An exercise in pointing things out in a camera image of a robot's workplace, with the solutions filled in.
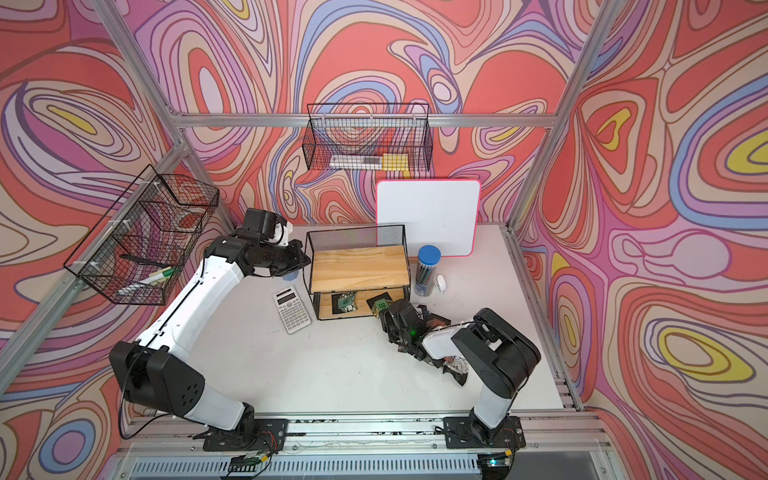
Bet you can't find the green tea bag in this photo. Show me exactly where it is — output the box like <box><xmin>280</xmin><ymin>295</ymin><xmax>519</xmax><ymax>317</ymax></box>
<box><xmin>332</xmin><ymin>291</ymin><xmax>358</xmax><ymax>315</ymax></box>
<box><xmin>366</xmin><ymin>292</ymin><xmax>393</xmax><ymax>317</ymax></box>

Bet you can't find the white floral black tea bag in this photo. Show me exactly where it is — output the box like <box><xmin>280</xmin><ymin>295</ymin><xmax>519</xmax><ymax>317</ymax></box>
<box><xmin>442</xmin><ymin>356</ymin><xmax>469</xmax><ymax>386</ymax></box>

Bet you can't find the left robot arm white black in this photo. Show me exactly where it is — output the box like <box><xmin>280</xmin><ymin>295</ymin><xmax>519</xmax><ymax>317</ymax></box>
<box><xmin>109</xmin><ymin>236</ymin><xmax>311</xmax><ymax>437</ymax></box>

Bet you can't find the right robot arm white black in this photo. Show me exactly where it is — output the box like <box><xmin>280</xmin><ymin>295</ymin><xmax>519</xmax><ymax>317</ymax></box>
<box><xmin>368</xmin><ymin>296</ymin><xmax>542</xmax><ymax>436</ymax></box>

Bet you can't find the white scientific calculator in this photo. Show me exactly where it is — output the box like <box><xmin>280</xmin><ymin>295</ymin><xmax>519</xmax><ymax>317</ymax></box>
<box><xmin>272</xmin><ymin>286</ymin><xmax>312</xmax><ymax>335</ymax></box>

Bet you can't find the blue-lidded pencil tube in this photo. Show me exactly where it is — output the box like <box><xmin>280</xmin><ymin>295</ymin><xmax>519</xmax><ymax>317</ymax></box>
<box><xmin>414</xmin><ymin>245</ymin><xmax>442</xmax><ymax>297</ymax></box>

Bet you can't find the white strip box in basket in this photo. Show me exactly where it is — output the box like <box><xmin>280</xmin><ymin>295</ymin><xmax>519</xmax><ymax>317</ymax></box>
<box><xmin>328</xmin><ymin>154</ymin><xmax>383</xmax><ymax>171</ymax></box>

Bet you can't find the green white marker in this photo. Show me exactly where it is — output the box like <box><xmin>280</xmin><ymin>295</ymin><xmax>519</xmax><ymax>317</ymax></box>
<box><xmin>117</xmin><ymin>267</ymin><xmax>176</xmax><ymax>295</ymax></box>

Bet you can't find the yellow box in basket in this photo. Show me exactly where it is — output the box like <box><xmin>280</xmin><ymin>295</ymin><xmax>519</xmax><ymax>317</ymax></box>
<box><xmin>381</xmin><ymin>153</ymin><xmax>409</xmax><ymax>172</ymax></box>

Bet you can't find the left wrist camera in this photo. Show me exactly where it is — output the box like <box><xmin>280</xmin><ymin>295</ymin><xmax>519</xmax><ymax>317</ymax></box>
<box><xmin>238</xmin><ymin>209</ymin><xmax>293</xmax><ymax>246</ymax></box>

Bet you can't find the black wire wooden two-tier shelf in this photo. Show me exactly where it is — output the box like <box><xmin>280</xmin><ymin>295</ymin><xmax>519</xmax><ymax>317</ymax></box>
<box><xmin>303</xmin><ymin>224</ymin><xmax>411</xmax><ymax>321</ymax></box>

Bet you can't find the white board pink frame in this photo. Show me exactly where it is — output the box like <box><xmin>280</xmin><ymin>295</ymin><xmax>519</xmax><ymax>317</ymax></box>
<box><xmin>376</xmin><ymin>179</ymin><xmax>481</xmax><ymax>257</ymax></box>

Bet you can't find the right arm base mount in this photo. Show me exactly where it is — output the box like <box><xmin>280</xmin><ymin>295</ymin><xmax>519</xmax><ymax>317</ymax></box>
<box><xmin>440</xmin><ymin>415</ymin><xmax>526</xmax><ymax>451</ymax></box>

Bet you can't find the black wire basket left wall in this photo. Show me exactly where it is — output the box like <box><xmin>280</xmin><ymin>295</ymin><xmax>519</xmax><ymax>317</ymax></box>
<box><xmin>64</xmin><ymin>166</ymin><xmax>219</xmax><ymax>306</ymax></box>

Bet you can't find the black wire basket wall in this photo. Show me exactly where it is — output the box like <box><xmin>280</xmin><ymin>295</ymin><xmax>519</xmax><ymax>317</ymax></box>
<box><xmin>302</xmin><ymin>101</ymin><xmax>434</xmax><ymax>173</ymax></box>
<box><xmin>64</xmin><ymin>166</ymin><xmax>219</xmax><ymax>306</ymax></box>

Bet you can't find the black wire basket back wall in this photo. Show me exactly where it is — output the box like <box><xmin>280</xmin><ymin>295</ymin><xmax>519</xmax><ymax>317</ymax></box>
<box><xmin>302</xmin><ymin>101</ymin><xmax>434</xmax><ymax>173</ymax></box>

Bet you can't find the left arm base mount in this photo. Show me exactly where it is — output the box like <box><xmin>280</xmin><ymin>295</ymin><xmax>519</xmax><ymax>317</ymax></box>
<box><xmin>202</xmin><ymin>418</ymin><xmax>289</xmax><ymax>453</ymax></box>

